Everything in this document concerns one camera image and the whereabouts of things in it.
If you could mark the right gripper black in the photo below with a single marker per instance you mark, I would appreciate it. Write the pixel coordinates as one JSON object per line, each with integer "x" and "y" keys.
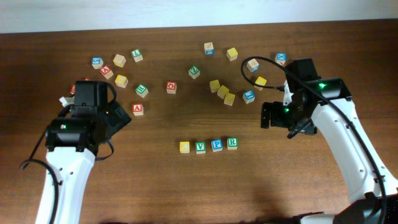
{"x": 265, "y": 115}

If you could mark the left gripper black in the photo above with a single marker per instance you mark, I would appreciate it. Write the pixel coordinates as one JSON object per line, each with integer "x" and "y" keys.
{"x": 121, "y": 112}

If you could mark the green block letter r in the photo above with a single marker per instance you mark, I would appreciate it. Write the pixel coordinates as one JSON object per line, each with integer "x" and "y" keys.
{"x": 232, "y": 143}
{"x": 142, "y": 90}

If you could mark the yellow block letter C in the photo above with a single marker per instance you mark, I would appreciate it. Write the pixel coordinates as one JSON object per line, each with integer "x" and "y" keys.
{"x": 184, "y": 147}

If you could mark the blue block letter P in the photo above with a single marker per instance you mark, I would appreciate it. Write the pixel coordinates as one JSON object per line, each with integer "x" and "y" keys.
{"x": 216, "y": 145}

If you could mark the green block letter V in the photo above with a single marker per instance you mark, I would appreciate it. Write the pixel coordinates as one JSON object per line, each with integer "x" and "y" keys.
{"x": 200, "y": 147}

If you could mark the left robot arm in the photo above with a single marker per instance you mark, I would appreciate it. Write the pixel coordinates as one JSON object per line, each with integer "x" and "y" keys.
{"x": 72, "y": 141}

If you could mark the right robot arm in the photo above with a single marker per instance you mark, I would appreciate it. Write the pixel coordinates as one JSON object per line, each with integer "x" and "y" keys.
{"x": 314, "y": 105}

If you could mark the red block letter M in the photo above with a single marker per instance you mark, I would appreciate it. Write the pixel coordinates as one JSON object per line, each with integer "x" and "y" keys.
{"x": 72, "y": 91}

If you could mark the blue block letter X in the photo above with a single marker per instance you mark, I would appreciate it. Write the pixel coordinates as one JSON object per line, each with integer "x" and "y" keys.
{"x": 280, "y": 58}

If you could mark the red block letter A upper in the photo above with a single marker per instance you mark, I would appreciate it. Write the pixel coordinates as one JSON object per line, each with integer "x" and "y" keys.
{"x": 106, "y": 72}

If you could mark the red block letter a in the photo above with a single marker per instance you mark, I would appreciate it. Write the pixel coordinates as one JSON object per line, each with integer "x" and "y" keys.
{"x": 138, "y": 109}
{"x": 106, "y": 72}

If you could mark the yellow block upper left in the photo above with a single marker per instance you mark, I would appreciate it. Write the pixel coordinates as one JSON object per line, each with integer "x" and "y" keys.
{"x": 121, "y": 81}

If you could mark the blue block digit 5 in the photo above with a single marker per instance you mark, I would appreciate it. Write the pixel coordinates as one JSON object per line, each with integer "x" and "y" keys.
{"x": 97, "y": 62}

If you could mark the red block letter A lower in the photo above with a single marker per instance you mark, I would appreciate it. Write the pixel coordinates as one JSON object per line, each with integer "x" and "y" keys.
{"x": 138, "y": 109}

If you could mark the plain wood yellow-side block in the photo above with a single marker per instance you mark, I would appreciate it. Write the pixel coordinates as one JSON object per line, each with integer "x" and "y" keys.
{"x": 119, "y": 60}

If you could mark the wood block blue D side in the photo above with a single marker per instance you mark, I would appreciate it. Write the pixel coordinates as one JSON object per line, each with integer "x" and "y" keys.
{"x": 252, "y": 65}

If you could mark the blue block letter E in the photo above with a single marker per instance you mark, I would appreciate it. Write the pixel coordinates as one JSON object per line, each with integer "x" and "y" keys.
{"x": 248, "y": 96}

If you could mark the green block letter L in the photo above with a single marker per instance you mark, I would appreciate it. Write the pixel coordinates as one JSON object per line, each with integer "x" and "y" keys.
{"x": 137, "y": 55}

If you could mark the yellow block top right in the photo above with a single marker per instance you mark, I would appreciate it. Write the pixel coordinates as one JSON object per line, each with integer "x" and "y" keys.
{"x": 232, "y": 54}

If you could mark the yellow block cluster lower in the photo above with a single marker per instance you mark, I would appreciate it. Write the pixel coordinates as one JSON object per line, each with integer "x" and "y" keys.
{"x": 229, "y": 99}

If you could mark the yellow block cluster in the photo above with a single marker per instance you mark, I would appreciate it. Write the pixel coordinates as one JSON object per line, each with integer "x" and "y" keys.
{"x": 214, "y": 86}
{"x": 222, "y": 91}
{"x": 229, "y": 99}

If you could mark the red block letter O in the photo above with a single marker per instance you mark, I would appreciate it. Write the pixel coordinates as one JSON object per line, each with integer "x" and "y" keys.
{"x": 171, "y": 87}

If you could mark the yellow block cluster middle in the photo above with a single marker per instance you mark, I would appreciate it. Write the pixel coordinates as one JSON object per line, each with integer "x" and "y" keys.
{"x": 222, "y": 91}

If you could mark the yellow block cluster left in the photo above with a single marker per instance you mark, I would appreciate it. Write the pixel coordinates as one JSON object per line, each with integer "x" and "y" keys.
{"x": 214, "y": 86}

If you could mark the wood block blue side top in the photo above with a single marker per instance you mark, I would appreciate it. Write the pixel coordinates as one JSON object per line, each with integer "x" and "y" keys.
{"x": 209, "y": 48}

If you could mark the green block letter Z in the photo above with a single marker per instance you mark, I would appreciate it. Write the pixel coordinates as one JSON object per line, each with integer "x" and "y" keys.
{"x": 194, "y": 72}

